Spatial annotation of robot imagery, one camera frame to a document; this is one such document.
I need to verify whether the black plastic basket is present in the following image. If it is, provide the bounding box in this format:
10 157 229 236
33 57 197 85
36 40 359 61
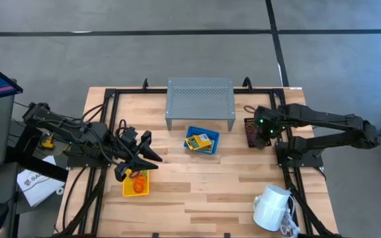
243 117 273 149

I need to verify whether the blue plastic basket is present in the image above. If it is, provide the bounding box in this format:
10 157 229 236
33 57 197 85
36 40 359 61
183 126 221 155

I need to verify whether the white cable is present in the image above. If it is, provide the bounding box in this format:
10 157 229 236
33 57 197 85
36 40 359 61
279 194 301 237

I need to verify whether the yellow plastic basket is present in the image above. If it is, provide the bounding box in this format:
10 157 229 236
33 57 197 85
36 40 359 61
121 168 151 198

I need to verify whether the yellow carded product package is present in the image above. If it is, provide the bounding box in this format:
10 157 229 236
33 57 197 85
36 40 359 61
184 133 213 151

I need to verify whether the grey perforated metal riser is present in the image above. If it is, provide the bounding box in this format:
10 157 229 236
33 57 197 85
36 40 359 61
165 77 237 132

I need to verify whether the small yellow tool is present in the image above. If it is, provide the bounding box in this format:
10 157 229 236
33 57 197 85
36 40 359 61
40 135 55 150

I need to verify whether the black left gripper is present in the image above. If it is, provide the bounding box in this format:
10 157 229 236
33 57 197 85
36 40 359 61
114 126 163 172

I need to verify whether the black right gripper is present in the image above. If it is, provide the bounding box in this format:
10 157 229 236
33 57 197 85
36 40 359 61
253 105 288 149

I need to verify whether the white paper sheet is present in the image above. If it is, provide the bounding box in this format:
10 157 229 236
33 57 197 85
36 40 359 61
17 155 66 208

